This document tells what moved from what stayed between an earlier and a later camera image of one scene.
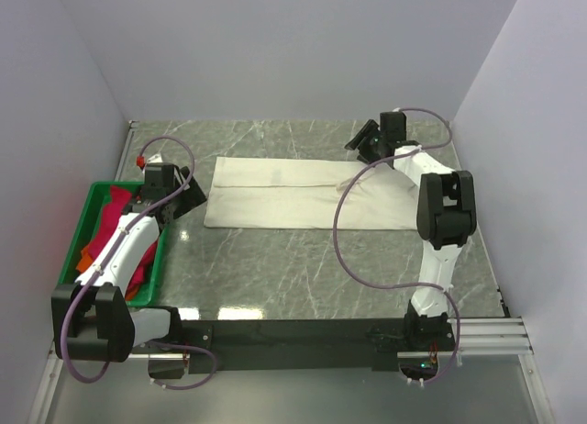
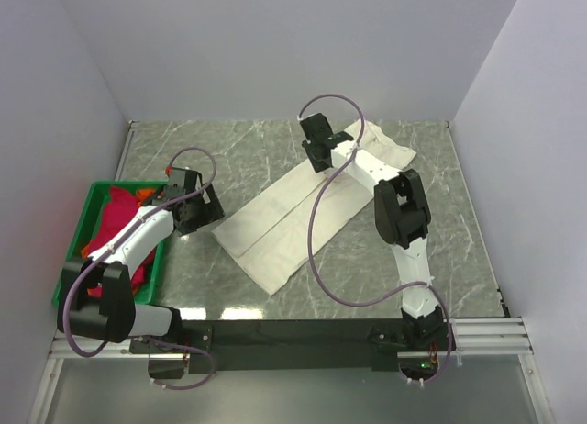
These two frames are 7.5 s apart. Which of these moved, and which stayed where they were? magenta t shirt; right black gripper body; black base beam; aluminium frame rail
Moved: right black gripper body
Stayed: black base beam; aluminium frame rail; magenta t shirt
